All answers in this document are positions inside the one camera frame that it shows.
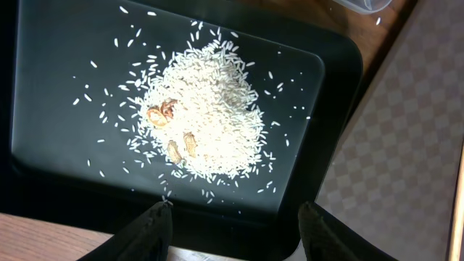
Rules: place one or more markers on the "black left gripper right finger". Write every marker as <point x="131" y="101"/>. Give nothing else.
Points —
<point x="325" y="239"/>

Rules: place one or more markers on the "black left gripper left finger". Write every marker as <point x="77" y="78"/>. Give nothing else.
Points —
<point x="147" y="238"/>

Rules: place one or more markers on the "wooden chopstick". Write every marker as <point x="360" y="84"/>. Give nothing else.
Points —
<point x="456" y="234"/>

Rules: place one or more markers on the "pile of rice grains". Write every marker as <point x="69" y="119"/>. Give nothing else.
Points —
<point x="247" y="101"/>

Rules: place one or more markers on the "black waste tray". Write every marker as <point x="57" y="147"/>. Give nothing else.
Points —
<point x="65" y="121"/>

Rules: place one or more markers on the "clear plastic waste bin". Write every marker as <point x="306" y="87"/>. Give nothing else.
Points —
<point x="364" y="7"/>

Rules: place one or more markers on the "brown serving tray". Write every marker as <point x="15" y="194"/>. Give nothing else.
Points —
<point x="393" y="178"/>

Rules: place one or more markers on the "brown food scrap pieces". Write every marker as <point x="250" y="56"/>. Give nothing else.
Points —
<point x="160" y="117"/>

